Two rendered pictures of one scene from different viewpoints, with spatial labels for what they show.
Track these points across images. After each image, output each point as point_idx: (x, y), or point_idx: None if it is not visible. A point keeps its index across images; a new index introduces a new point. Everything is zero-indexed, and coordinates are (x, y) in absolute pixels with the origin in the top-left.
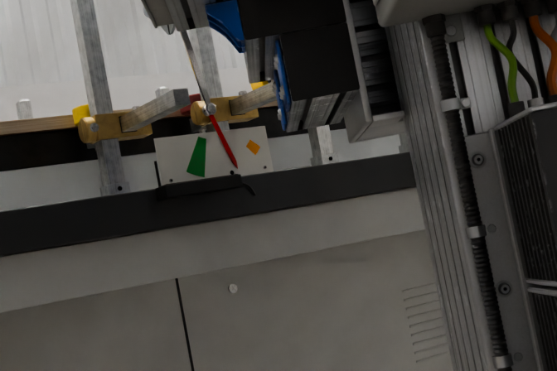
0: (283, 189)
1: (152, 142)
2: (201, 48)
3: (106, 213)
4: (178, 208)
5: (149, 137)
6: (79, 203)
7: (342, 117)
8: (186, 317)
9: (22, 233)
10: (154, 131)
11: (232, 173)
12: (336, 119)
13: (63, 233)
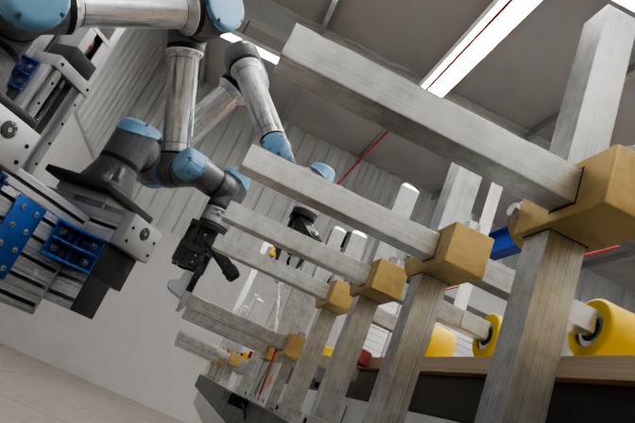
0: (248, 422)
1: (352, 389)
2: (303, 295)
3: (231, 405)
4: (235, 414)
5: (354, 383)
6: None
7: (46, 299)
8: None
9: (224, 406)
10: (357, 380)
11: (257, 399)
12: (55, 303)
13: (225, 411)
